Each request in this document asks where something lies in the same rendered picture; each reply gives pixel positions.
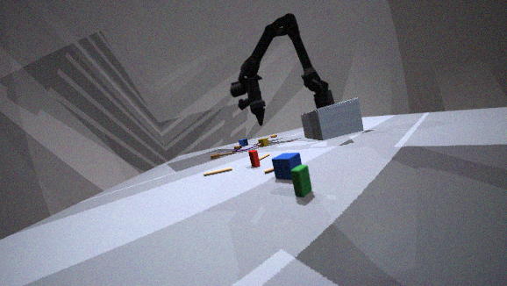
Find green rectangular block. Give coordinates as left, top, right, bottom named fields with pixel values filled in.
left=290, top=165, right=312, bottom=197

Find yellow wooden block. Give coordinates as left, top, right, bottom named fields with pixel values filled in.
left=258, top=138, right=268, bottom=147

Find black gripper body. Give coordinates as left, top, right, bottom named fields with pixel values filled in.
left=247, top=89, right=266, bottom=111

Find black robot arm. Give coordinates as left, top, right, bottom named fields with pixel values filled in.
left=230, top=13, right=337, bottom=108

